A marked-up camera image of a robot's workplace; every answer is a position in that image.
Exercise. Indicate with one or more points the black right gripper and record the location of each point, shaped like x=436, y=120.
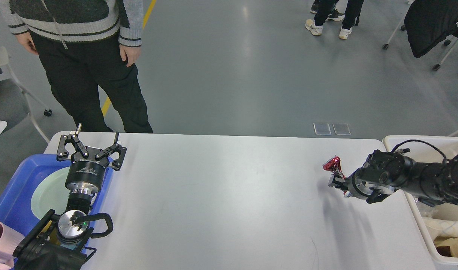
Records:
x=372, y=192

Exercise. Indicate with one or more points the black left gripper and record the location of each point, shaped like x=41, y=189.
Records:
x=86, y=174

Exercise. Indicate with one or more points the red snack wrapper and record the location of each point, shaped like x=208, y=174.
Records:
x=334, y=166

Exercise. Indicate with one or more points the green plate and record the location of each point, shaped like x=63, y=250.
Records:
x=51, y=194

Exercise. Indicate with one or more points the pink ribbed mug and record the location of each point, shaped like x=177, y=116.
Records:
x=9, y=240

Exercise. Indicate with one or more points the brown paper bag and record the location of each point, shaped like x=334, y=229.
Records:
x=447, y=246

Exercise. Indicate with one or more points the white paper cup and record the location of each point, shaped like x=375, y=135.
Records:
x=441, y=227

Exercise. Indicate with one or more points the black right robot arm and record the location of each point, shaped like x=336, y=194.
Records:
x=383, y=173

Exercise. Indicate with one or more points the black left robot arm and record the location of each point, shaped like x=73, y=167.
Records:
x=59, y=241

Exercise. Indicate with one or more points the right floor plate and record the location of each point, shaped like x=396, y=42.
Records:
x=341, y=129

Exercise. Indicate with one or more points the floor plate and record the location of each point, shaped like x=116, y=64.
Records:
x=323, y=129
x=341, y=129

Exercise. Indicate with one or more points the left floor plate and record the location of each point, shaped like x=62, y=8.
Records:
x=323, y=129

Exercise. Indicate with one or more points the white plastic bin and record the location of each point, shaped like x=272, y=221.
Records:
x=423, y=153

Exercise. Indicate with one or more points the person in black trousers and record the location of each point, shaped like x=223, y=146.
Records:
x=326, y=10

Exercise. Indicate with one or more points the chair with black jacket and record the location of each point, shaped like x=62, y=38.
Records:
x=428, y=24

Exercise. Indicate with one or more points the person with dark sneakers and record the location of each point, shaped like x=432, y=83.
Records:
x=334, y=15

